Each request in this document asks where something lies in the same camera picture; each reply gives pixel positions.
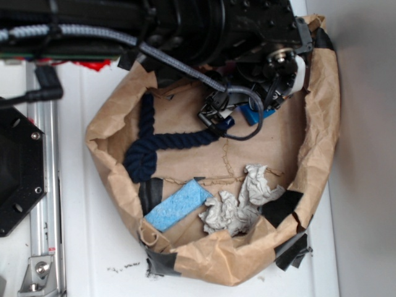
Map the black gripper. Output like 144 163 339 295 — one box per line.
198 17 313 129

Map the blue rectangular block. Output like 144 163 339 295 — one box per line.
240 105 276 126

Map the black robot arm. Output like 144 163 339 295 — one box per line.
1 1 313 114

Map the brown paper bag bin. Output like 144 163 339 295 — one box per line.
85 14 340 286

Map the crumpled white cloth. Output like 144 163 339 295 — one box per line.
199 164 285 236

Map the light blue sponge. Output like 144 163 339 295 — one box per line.
145 179 213 232

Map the dark blue rope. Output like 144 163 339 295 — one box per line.
123 92 235 184

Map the black angled plug cable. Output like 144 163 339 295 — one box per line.
0 65 64 108

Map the grey braided cable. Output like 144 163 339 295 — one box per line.
0 24 265 142

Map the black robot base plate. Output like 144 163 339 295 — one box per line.
0 107 46 238

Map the aluminium extrusion rail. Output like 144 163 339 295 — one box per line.
24 60 66 297

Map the metal corner bracket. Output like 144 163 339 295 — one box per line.
17 255 59 296

